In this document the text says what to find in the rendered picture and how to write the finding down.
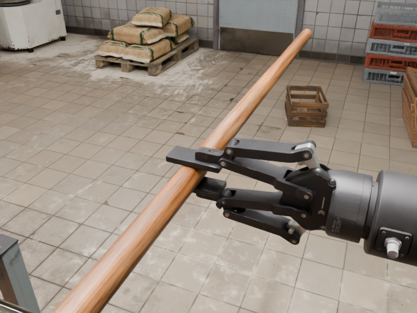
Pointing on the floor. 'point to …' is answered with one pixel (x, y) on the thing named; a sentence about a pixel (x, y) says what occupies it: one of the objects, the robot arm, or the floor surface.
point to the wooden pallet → (102, 61)
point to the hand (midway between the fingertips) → (195, 171)
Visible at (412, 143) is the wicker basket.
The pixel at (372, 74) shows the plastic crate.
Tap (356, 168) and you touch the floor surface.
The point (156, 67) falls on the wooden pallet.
